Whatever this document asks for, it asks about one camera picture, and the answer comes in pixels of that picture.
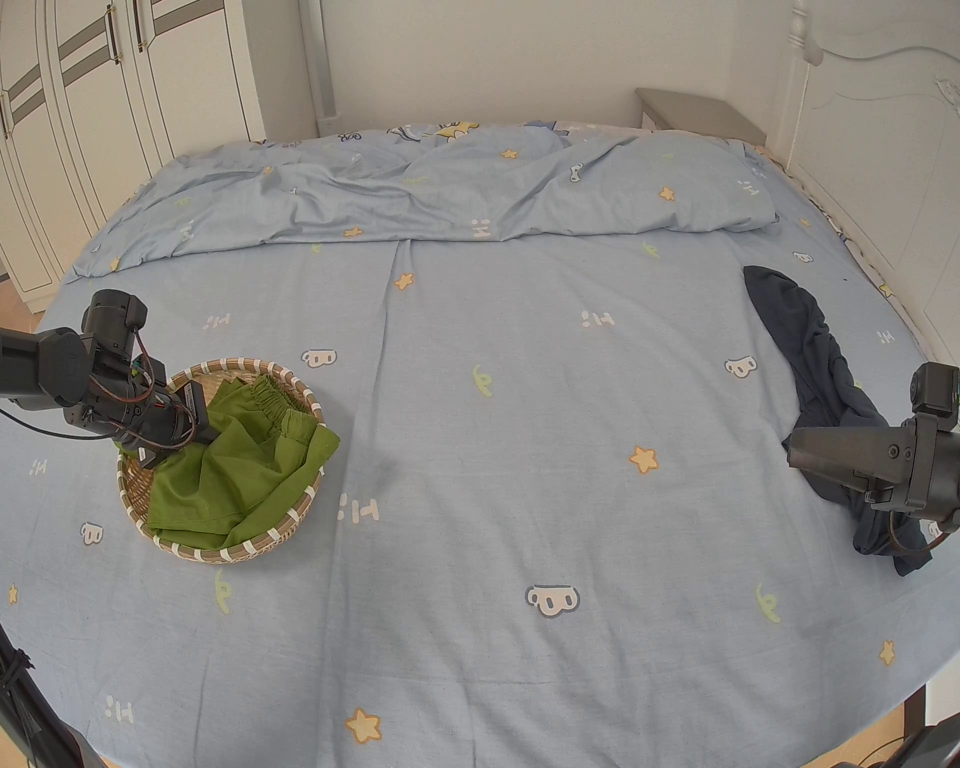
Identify pale blue quilt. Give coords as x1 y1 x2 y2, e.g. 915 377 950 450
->
63 120 781 286

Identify round woven basket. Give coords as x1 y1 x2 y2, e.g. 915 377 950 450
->
114 358 327 565

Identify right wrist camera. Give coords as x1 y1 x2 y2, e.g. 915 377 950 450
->
909 362 960 434

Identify bed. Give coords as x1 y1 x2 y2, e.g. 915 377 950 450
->
0 0 960 768

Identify green shorts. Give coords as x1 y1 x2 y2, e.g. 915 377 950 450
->
146 375 342 552

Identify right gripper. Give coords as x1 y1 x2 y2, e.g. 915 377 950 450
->
786 412 960 526

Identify grey bedside table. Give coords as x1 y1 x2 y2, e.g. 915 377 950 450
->
635 87 770 147

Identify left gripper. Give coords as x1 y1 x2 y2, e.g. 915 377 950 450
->
112 378 223 471

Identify grey wall pipe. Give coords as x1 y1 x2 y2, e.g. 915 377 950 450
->
298 0 340 140

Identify dark blue garment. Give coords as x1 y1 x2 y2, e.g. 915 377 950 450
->
742 264 935 577

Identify white wardrobe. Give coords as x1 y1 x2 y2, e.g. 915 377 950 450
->
0 0 267 312

